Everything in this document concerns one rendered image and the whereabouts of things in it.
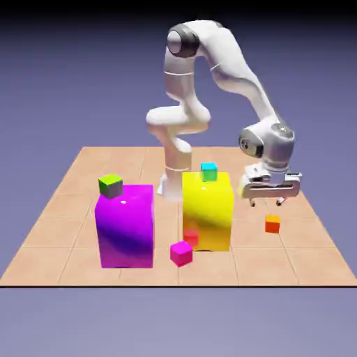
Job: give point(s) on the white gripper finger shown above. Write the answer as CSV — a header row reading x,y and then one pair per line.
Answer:
x,y
279,201
252,202

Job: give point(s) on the small orange cube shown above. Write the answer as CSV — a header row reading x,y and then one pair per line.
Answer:
x,y
272,224

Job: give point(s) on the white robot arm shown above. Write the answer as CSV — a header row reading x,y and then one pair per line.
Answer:
x,y
192,106

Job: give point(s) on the small pink cube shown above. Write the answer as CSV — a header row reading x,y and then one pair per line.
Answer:
x,y
181,253

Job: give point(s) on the large magenta box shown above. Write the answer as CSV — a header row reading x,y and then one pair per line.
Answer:
x,y
125,228

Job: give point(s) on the small cyan cube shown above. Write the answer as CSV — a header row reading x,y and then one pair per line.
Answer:
x,y
209,171

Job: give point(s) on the large yellow box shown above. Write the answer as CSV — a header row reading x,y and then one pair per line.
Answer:
x,y
207,212

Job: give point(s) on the small green cube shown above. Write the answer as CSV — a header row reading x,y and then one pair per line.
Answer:
x,y
110,186

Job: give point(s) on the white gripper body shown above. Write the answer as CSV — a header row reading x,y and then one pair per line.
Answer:
x,y
269,189

